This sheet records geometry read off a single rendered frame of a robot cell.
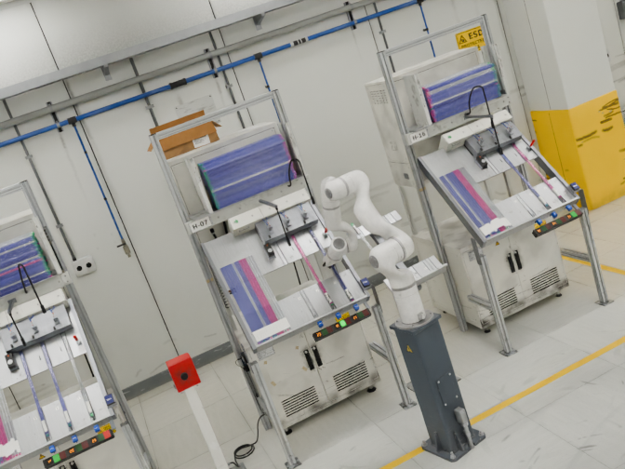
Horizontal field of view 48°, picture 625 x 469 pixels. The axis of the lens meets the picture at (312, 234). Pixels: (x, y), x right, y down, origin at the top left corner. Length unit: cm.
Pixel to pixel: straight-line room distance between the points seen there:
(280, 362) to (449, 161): 161
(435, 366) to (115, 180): 293
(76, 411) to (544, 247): 299
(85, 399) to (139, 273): 194
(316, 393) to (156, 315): 180
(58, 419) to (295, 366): 132
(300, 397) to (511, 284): 154
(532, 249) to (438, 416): 158
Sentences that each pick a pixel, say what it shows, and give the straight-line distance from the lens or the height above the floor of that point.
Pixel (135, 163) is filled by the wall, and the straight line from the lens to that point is 541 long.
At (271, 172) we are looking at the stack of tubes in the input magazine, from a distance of 404.
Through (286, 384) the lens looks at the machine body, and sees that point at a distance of 418.
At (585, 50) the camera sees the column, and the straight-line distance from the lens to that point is 639.
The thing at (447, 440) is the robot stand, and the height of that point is 9.
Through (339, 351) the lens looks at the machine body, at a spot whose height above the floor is 35.
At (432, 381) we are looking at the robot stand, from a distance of 347.
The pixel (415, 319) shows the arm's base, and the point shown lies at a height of 73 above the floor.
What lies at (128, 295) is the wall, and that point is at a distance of 554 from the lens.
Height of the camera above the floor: 208
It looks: 14 degrees down
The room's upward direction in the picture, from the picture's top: 19 degrees counter-clockwise
